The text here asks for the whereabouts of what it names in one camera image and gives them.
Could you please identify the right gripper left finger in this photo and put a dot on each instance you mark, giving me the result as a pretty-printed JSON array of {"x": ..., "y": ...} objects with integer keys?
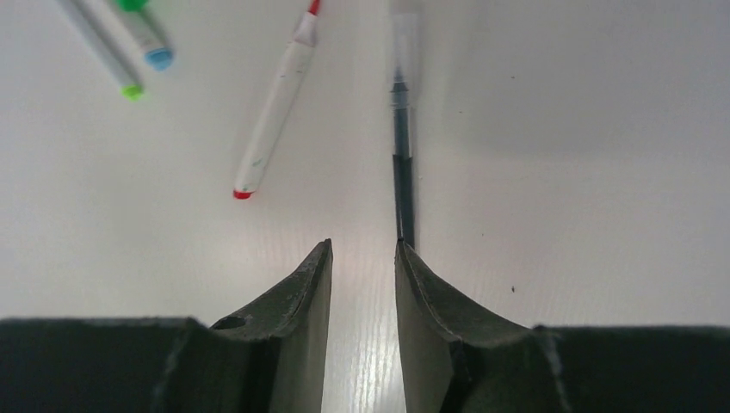
[{"x": 268, "y": 356}]

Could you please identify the white marker blue end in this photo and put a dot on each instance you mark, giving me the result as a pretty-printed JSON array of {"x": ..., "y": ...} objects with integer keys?
[{"x": 135, "y": 32}]

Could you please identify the clear black pen cap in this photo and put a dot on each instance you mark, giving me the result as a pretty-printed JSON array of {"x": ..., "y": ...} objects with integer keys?
[{"x": 406, "y": 18}]

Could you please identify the white marker red end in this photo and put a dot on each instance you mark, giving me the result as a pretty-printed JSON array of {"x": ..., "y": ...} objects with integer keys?
[{"x": 277, "y": 106}]

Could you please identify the green square cap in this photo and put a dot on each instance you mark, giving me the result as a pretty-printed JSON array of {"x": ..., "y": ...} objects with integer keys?
[{"x": 132, "y": 5}]

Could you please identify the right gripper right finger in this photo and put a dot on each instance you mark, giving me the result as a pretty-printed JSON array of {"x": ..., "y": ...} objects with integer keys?
[{"x": 457, "y": 356}]

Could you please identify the black gel pen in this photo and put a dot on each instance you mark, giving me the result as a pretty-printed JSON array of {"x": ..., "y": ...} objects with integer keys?
[{"x": 402, "y": 161}]

